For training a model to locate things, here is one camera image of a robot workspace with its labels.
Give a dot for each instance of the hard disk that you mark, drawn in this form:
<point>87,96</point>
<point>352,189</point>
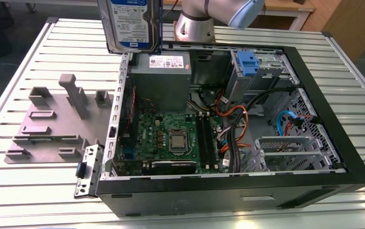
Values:
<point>129,23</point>

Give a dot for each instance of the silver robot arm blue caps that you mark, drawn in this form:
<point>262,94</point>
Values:
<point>195,26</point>

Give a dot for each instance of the metal disk bay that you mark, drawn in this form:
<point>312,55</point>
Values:
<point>298,153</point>

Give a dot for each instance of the black CPU socket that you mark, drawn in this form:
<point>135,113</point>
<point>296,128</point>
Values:
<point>178,131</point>

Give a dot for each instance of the green motherboard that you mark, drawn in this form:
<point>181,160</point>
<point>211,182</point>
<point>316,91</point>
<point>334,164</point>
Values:
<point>151,124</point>

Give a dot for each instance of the silver CPU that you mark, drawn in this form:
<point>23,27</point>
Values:
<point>179,142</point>

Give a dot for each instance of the grey power supply unit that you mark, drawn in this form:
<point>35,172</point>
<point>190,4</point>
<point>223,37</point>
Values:
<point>161,90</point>

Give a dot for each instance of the black RAM slot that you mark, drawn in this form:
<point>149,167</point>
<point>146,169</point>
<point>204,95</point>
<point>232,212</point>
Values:
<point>211,140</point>
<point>203,140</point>

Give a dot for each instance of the black graphics card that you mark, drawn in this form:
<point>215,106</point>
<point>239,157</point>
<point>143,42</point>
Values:
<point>173,167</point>

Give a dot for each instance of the metal optical drive cage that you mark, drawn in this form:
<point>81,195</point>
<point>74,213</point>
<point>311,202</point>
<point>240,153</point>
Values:
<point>259,83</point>

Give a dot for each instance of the blue plastic drive latch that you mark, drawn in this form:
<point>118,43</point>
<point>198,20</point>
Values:
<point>248,62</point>

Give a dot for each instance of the black open PC case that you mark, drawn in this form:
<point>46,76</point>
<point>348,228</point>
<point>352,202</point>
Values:
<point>202,198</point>

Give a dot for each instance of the grey parts rack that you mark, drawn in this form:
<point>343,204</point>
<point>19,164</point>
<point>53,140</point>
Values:
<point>59,119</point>

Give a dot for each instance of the green RAM stick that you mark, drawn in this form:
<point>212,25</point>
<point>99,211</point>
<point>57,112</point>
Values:
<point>45,140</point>

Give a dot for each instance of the brown wooden cabinet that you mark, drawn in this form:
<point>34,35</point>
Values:
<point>344,23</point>

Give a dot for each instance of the metal expansion slot bracket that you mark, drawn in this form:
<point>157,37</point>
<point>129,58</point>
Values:
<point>90,162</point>

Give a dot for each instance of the wooden desk white frame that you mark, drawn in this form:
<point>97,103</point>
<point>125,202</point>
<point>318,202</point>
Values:
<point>291,9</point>

